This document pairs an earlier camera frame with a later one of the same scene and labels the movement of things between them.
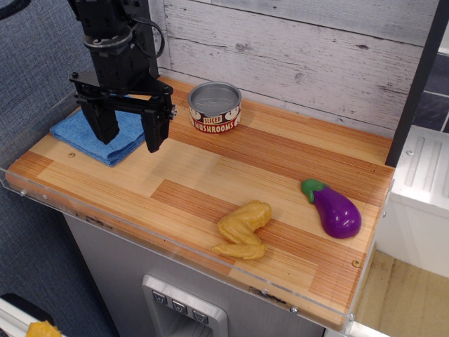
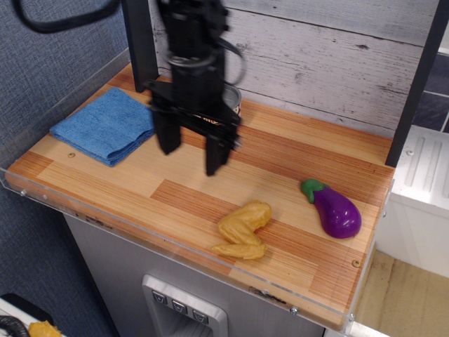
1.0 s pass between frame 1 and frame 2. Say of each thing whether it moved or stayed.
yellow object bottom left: stayed
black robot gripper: moved
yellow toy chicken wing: stayed
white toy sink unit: stayed
